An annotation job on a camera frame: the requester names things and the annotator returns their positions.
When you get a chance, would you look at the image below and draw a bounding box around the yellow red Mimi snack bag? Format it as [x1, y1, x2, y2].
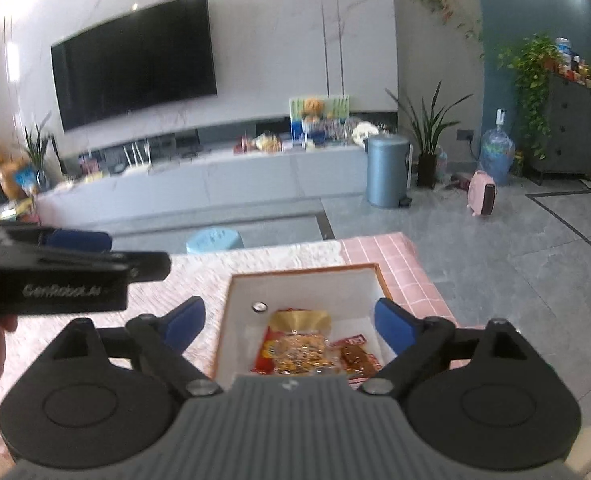
[251, 309, 340, 376]

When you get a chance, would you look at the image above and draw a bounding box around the pink checkered table cover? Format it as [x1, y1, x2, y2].
[341, 232, 458, 325]

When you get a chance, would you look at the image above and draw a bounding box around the orange gourd vase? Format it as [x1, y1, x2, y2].
[0, 156, 29, 200]

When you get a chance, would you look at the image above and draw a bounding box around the red braised meat packet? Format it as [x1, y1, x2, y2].
[330, 334, 382, 390]

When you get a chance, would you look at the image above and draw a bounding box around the white lace tablecloth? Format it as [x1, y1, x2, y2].
[0, 240, 345, 400]

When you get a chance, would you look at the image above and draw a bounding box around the small plant left side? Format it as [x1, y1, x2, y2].
[23, 122, 54, 192]

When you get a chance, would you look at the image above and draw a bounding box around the orange white storage box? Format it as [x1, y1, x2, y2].
[212, 263, 395, 389]

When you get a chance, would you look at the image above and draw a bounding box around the white wifi router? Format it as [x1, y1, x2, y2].
[122, 140, 152, 174]

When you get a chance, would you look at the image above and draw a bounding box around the light blue plastic stool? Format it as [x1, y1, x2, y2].
[186, 226, 245, 255]

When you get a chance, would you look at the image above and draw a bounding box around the pink small heater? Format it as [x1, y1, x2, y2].
[467, 170, 497, 217]

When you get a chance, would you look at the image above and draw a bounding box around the blue grey trash can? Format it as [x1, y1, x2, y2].
[365, 133, 413, 209]

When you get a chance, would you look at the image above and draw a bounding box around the grey white TV cabinet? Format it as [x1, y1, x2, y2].
[35, 146, 367, 228]

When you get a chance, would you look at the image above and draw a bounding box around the blue water jug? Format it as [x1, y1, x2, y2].
[478, 108, 516, 186]

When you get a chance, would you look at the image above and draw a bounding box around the black flat television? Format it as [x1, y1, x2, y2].
[50, 0, 218, 131]

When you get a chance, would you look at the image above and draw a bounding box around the potted green plant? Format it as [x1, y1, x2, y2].
[384, 80, 472, 188]

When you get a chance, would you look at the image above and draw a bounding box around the teddy bear gift box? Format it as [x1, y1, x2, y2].
[289, 96, 351, 146]

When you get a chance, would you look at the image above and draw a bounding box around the dark grey drawer cabinet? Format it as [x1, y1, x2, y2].
[529, 74, 591, 181]

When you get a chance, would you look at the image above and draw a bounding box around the hanging pothos plant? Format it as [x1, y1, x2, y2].
[498, 34, 561, 160]

